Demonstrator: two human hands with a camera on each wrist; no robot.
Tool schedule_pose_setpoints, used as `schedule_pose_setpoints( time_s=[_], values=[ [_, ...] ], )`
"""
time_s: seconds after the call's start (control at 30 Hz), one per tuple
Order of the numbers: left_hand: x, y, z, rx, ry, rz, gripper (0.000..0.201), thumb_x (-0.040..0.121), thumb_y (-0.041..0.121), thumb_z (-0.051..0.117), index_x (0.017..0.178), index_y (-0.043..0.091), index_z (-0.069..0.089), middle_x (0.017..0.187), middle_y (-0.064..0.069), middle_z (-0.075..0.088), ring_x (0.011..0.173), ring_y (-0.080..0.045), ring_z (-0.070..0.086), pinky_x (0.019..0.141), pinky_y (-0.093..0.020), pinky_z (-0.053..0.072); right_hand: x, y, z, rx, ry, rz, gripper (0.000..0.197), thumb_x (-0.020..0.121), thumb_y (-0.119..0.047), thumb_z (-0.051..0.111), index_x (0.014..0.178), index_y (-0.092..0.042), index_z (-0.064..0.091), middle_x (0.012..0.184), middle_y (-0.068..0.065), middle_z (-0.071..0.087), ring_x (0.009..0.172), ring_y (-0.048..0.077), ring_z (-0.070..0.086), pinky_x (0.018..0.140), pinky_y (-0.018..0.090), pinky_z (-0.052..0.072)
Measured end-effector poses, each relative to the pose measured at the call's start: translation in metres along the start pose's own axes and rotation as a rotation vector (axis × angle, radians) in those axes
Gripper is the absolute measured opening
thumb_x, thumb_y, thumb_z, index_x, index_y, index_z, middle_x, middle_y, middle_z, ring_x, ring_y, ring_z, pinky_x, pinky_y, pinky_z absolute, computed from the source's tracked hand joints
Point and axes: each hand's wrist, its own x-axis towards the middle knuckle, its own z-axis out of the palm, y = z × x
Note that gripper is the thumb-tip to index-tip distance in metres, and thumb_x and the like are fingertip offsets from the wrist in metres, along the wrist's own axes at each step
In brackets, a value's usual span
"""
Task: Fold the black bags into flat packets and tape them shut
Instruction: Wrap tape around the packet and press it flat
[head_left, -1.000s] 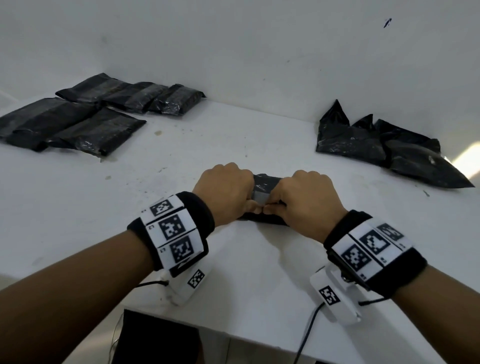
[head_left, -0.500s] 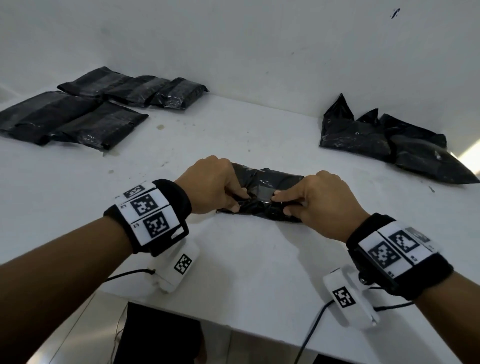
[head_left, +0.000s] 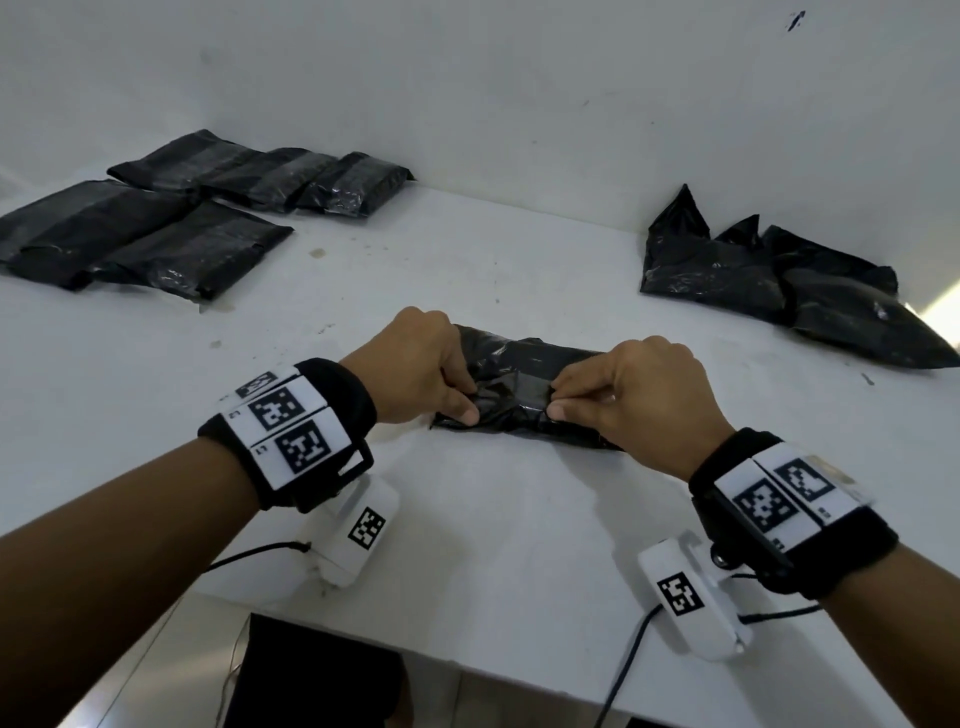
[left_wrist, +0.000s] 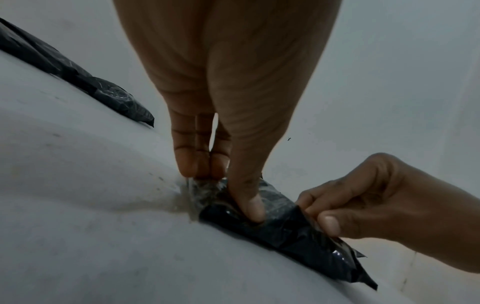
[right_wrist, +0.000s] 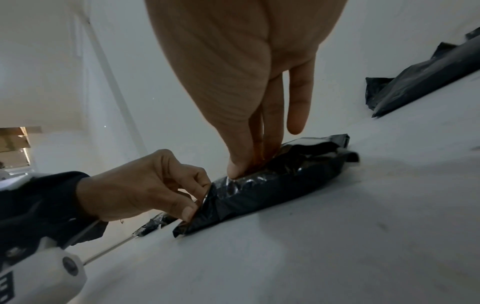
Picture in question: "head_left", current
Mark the person's left hand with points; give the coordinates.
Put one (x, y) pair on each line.
(397, 367)

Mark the person's right hand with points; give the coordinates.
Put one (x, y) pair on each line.
(660, 405)

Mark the black packet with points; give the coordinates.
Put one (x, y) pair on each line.
(510, 360)
(352, 184)

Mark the clear tape strip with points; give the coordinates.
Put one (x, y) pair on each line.
(525, 352)

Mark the row of black plastic packets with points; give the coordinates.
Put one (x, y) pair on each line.
(712, 270)

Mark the crinkled black plastic bag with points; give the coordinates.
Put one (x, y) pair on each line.
(270, 180)

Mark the glossy black plastic bag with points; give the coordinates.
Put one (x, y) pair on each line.
(195, 251)

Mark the person's left forearm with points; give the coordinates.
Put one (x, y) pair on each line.
(97, 577)

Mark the person's right forearm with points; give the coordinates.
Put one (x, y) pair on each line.
(900, 630)

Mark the black left wristband with markers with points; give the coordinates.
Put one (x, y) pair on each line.
(337, 390)

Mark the black wristband with markers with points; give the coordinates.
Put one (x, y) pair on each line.
(855, 547)
(337, 390)

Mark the black right wristband with markers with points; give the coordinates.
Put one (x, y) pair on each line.
(855, 547)

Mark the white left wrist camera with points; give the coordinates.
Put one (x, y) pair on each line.
(337, 555)

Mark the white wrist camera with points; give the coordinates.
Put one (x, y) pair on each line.
(705, 630)
(337, 555)

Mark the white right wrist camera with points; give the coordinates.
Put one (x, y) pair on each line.
(705, 630)

